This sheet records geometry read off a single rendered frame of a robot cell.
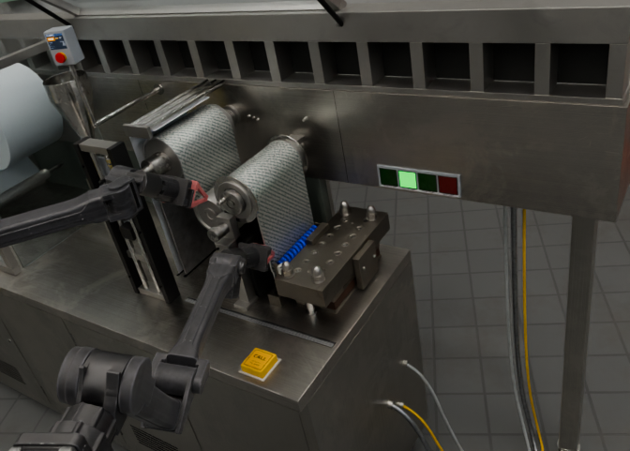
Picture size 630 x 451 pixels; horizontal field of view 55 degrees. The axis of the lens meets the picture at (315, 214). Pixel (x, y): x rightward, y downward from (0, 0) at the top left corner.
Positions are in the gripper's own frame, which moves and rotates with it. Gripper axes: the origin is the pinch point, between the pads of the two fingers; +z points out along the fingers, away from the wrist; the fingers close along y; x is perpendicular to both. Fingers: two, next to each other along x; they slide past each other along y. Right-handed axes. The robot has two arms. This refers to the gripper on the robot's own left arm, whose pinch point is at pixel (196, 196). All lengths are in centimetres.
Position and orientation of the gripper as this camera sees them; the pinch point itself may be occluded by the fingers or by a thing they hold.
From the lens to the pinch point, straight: 157.8
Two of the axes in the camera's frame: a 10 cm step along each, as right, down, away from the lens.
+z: 5.2, 1.4, 8.4
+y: 8.3, 1.7, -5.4
